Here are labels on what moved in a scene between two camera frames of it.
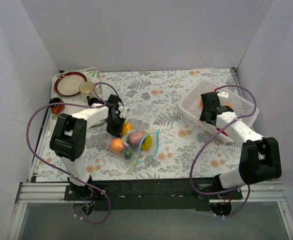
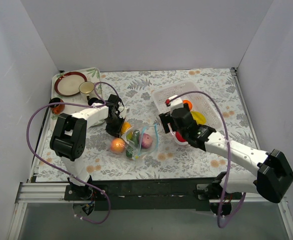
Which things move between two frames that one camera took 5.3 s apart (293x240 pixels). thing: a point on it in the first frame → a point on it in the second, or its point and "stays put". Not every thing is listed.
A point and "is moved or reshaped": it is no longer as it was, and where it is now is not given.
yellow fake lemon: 147,143 → 199,118
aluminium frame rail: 31,192 stays put
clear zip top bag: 135,145 is moved or reshaped
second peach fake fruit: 117,146 stays put
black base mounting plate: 152,194 stays put
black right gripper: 206,116 → 164,121
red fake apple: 223,132 → 179,137
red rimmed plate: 68,83 stays put
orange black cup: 57,109 stays put
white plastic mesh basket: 191,103 → 202,110
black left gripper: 115,126 stays put
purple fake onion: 135,137 → 145,140
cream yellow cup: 86,89 stays put
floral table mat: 154,97 stays put
